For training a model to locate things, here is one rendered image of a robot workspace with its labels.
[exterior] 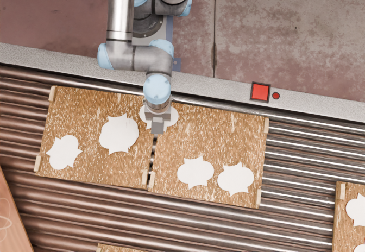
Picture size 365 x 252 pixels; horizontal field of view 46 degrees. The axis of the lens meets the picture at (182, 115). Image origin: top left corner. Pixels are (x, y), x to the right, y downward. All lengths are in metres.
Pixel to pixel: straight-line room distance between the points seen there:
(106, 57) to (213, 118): 0.56
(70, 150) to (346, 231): 1.05
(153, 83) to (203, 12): 1.71
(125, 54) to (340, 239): 1.01
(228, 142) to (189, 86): 0.27
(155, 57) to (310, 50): 1.78
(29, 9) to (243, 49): 1.40
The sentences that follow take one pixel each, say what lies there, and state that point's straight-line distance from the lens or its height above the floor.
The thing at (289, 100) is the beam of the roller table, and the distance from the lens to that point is 1.74.
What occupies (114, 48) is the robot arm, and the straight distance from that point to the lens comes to 1.26.
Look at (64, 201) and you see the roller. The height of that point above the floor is 0.92.
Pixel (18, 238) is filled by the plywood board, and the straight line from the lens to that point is 1.56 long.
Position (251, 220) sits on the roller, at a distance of 1.63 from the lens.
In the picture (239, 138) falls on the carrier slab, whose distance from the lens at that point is 1.64.
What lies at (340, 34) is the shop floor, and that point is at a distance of 3.02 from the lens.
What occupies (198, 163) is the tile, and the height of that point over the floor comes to 0.95.
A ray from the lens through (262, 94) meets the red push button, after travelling 1.71.
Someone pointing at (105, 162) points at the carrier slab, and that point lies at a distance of 1.62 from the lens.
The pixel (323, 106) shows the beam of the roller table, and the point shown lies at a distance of 1.78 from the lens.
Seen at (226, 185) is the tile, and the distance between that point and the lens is 1.60.
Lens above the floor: 2.52
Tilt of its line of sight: 75 degrees down
